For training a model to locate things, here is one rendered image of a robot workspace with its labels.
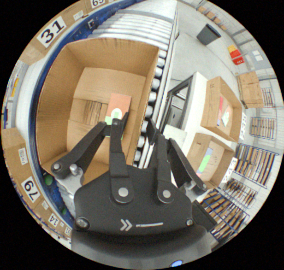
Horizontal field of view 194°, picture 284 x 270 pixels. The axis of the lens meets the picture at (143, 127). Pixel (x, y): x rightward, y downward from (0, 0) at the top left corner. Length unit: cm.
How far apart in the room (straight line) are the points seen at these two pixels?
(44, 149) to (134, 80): 41
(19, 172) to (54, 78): 47
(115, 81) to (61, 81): 20
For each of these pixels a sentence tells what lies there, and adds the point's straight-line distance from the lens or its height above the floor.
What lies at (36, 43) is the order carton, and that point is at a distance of 53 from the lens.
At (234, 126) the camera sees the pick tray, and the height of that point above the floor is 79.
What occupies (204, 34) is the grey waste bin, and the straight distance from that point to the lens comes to 291.
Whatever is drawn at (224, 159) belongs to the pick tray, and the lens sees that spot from 74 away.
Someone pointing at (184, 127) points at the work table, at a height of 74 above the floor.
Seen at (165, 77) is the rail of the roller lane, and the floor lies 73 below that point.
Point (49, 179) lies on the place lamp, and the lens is 64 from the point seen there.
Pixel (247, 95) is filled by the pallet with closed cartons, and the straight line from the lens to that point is 389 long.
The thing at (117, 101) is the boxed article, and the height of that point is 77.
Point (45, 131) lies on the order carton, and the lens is 34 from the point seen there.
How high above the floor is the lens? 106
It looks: 80 degrees down
